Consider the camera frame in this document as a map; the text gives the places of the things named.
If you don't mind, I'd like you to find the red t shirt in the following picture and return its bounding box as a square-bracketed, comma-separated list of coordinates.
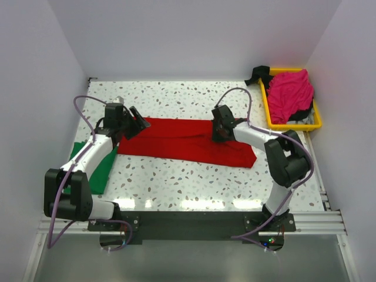
[117, 117, 257, 168]

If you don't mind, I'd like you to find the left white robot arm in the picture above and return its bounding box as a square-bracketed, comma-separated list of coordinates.
[43, 103, 150, 230]

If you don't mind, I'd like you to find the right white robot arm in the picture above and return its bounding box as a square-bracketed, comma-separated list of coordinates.
[212, 105, 314, 231]

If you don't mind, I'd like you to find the folded green t shirt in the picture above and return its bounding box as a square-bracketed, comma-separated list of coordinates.
[69, 142, 118, 195]

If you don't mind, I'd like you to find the black t shirt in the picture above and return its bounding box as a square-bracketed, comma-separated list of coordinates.
[244, 66, 274, 89]

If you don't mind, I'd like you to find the pink t shirt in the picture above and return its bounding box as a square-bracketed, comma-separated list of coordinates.
[267, 69, 314, 125]

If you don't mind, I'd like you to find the grey cloth in bin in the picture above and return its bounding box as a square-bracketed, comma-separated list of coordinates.
[303, 110, 315, 125]

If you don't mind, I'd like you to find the yellow plastic bin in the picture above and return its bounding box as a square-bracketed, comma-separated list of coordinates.
[258, 66, 323, 132]

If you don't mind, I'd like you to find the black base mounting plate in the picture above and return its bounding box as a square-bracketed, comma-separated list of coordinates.
[88, 211, 296, 250]

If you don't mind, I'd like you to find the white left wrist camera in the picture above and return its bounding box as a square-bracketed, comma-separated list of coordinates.
[113, 96, 124, 105]

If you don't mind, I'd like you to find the aluminium rail frame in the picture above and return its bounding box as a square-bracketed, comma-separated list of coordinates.
[22, 187, 362, 282]

